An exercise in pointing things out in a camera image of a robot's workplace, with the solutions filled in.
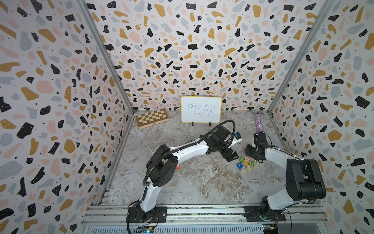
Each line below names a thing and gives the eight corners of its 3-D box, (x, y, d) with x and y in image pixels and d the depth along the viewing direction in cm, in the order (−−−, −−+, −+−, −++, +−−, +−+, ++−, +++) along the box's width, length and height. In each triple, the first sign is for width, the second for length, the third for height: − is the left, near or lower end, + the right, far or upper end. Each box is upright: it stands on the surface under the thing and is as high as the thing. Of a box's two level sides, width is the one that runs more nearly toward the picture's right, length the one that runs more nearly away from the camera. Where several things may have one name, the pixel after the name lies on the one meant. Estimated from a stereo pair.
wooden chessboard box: (138, 129, 112) (137, 126, 109) (137, 117, 120) (135, 114, 117) (170, 121, 118) (169, 118, 115) (166, 110, 125) (165, 107, 123)
